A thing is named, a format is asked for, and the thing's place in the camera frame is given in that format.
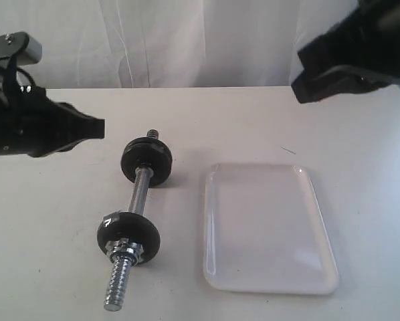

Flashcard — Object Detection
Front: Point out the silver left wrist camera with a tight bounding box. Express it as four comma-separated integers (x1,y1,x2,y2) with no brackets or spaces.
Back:
0,31,43,66

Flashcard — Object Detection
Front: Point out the black weight plate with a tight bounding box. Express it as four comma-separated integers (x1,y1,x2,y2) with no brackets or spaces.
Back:
124,137,169,150
96,211,161,264
120,144,173,187

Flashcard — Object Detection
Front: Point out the white rectangular plastic tray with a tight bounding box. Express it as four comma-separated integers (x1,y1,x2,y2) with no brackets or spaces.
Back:
203,163,339,295

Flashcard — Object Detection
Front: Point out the white backdrop curtain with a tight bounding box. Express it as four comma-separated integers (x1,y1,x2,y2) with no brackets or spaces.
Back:
0,1,362,88

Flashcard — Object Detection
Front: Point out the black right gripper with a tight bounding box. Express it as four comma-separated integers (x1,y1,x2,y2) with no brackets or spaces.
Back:
291,1,400,104

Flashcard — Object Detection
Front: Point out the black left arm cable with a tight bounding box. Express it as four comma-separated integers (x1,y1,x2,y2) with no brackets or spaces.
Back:
0,56,37,134

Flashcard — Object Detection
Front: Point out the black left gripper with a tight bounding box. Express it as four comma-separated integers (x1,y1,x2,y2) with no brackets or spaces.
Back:
0,86,105,158

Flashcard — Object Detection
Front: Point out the chrome threaded dumbbell bar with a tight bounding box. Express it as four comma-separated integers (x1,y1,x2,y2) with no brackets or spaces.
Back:
103,138,154,312

